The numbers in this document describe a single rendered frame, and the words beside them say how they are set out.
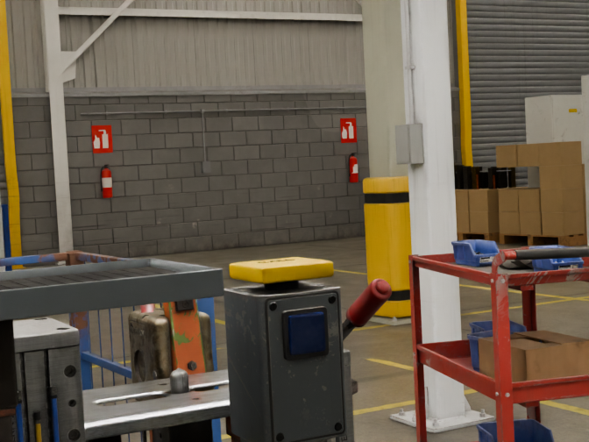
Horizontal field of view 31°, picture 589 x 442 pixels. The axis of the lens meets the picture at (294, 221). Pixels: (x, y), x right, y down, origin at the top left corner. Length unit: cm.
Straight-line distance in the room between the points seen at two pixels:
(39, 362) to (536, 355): 237
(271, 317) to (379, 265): 740
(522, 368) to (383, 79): 521
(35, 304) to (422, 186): 431
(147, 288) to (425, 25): 430
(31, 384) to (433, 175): 413
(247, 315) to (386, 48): 737
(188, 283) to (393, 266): 737
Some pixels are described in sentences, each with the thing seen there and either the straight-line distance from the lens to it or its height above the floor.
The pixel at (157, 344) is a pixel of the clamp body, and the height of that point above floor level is 103.
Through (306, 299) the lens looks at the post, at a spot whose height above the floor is 113.
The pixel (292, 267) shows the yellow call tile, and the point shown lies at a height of 116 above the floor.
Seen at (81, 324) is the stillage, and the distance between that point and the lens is 416.
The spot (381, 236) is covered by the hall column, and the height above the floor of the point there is 66.
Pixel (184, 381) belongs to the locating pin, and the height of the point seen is 101.
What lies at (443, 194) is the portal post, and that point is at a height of 106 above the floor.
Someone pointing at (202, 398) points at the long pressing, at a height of 100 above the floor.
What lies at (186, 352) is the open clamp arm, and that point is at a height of 102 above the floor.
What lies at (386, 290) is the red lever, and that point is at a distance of 87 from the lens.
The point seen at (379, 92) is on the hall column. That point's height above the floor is 175.
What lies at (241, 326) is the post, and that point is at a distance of 80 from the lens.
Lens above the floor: 123
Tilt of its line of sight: 3 degrees down
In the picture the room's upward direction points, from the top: 3 degrees counter-clockwise
